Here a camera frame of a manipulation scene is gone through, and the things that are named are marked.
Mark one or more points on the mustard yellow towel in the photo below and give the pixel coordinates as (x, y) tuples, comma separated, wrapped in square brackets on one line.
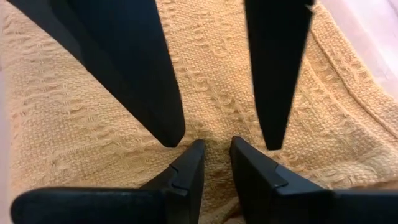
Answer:
[(62, 124)]

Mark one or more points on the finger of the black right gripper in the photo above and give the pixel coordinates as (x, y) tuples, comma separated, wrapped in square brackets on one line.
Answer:
[(273, 62), (124, 62)]

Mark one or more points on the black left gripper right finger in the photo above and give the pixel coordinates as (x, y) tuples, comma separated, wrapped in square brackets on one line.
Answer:
[(295, 205)]

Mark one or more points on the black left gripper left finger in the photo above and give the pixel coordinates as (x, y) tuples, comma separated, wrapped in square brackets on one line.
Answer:
[(124, 205)]

